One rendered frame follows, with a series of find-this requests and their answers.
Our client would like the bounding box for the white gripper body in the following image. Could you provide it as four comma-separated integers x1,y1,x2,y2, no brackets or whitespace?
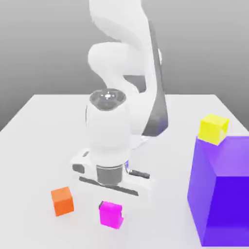
78,175,156,197

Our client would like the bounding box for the small magenta cube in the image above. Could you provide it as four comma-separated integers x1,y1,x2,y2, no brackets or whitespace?
99,201,125,230

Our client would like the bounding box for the small orange cube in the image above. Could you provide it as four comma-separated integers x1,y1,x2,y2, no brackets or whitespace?
51,186,75,217

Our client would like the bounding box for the small yellow cube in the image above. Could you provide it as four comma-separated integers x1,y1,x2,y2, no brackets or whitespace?
198,114,230,146

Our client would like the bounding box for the large purple box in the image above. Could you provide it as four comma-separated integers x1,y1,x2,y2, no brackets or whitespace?
187,135,249,248

